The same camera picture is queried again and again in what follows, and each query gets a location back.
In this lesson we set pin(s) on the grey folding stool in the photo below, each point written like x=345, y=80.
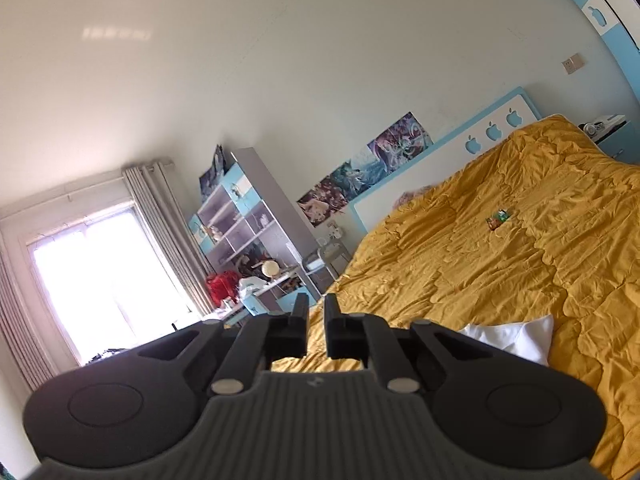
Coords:
x=327, y=265

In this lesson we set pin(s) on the red bag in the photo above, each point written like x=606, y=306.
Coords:
x=222, y=287

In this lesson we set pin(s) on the blue nightstand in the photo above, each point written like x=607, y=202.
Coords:
x=622, y=145

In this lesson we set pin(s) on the grey striped curtain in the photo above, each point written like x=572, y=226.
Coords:
x=22, y=320
x=165, y=240

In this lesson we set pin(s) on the round globe lamp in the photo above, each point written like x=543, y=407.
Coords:
x=270, y=270

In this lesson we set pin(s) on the mustard yellow quilt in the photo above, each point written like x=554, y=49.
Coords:
x=475, y=270

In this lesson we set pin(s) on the white printed sweatshirt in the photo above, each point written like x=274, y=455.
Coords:
x=520, y=340

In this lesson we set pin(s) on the blue and white wardrobe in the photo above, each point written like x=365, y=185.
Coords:
x=600, y=15

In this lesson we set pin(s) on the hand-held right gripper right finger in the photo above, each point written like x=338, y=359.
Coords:
x=337, y=332

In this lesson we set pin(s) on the bright window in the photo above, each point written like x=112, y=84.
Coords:
x=100, y=270

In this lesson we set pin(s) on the white wall socket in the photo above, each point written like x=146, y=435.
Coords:
x=334, y=233

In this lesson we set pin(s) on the white and blue headboard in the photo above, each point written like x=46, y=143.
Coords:
x=425, y=170

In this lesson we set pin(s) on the light blue chair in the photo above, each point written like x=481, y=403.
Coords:
x=256, y=306

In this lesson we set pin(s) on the small green snack packet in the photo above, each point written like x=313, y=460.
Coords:
x=498, y=219

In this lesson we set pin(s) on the beige wall switch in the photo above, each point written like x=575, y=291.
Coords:
x=573, y=62

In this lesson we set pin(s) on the white and blue bookshelf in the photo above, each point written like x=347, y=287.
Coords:
x=250, y=220

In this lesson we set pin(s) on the cluttered desk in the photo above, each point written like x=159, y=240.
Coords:
x=265, y=287

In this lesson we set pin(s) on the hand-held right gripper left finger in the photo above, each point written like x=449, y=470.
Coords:
x=295, y=332

